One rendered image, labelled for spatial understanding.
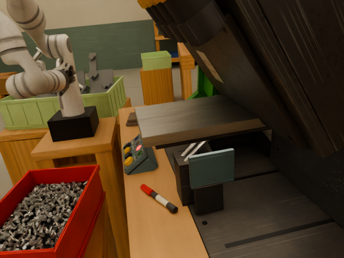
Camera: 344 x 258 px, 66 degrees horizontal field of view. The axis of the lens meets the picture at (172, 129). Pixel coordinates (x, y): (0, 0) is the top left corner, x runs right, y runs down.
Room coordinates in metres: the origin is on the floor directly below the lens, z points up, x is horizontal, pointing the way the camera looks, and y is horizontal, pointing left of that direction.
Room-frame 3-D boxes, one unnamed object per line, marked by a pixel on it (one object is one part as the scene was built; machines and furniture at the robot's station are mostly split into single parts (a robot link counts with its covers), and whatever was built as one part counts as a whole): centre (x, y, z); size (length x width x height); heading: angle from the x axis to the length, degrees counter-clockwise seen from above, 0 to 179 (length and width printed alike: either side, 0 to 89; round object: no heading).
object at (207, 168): (0.47, -0.07, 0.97); 0.10 x 0.02 x 0.14; 100
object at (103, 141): (1.13, 0.42, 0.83); 0.32 x 0.32 x 0.04; 5
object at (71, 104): (1.13, 0.42, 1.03); 0.09 x 0.09 x 0.17; 13
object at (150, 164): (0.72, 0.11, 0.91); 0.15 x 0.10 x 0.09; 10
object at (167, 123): (0.49, -0.13, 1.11); 0.39 x 0.16 x 0.03; 100
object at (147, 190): (0.52, 0.05, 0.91); 0.13 x 0.02 x 0.02; 38
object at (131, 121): (1.05, 0.14, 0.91); 0.10 x 0.08 x 0.03; 177
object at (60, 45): (1.14, 0.42, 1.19); 0.09 x 0.09 x 0.17; 1
